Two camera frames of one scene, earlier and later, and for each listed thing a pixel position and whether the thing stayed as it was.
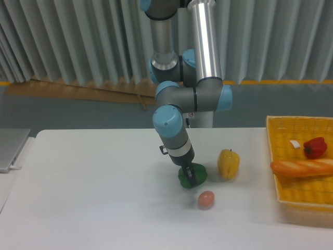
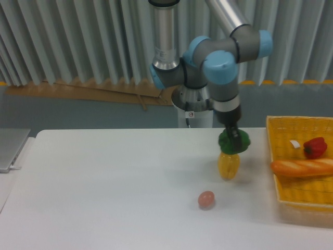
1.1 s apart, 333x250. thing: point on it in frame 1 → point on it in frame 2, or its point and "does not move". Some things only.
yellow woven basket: x=286 y=135 does not move
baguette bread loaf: x=306 y=167 does not move
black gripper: x=185 y=161 → x=230 y=120
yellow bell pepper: x=228 y=162 does not move
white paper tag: x=295 y=144 does not move
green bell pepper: x=200 y=173 → x=225 y=143
